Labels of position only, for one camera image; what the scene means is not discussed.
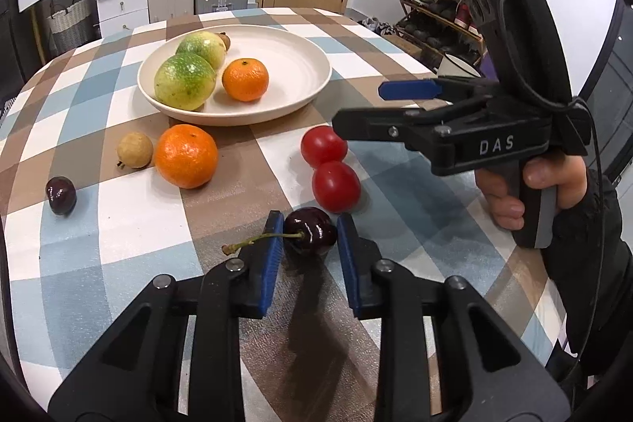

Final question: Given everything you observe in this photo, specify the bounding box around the red cherry tomato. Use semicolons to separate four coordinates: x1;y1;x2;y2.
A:
300;125;348;168
312;162;362;213

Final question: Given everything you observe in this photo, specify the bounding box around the dark cherry with stem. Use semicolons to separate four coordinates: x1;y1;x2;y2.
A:
221;207;338;259

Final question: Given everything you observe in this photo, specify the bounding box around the black sleeve forearm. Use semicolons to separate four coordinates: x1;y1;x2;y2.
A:
542;169;632;394

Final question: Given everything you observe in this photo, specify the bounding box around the person's right hand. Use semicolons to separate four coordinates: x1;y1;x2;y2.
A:
474;153;590;233

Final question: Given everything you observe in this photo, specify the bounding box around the shoe rack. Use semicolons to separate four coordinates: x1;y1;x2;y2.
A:
395;0;486;70

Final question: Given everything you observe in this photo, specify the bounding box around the cream round plate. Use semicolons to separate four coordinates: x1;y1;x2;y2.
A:
137;25;332;126

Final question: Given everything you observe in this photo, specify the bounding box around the orange mandarin on plate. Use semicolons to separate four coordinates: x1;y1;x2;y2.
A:
222;58;269;103

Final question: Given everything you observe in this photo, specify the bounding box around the checkered tablecloth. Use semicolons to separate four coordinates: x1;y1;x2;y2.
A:
1;8;564;421

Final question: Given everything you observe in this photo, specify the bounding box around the dark cherry without stem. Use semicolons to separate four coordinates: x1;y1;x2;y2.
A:
45;176;77;216

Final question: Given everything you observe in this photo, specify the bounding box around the brown longan on plate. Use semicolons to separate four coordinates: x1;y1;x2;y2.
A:
217;32;231;51

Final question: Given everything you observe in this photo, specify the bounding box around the yellow-green passion fruit back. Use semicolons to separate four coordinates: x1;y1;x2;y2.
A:
176;31;227;71

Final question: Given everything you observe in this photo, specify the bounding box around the orange mandarin on table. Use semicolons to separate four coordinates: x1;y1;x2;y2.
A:
155;124;219;189

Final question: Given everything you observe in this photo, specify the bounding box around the brown longan on table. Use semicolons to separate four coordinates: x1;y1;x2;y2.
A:
117;132;154;169

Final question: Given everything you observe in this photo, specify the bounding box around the green passion fruit front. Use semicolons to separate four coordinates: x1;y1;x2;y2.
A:
154;53;217;112

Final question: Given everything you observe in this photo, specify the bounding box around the woven laundry basket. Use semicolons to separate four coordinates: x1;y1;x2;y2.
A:
47;0;95;53

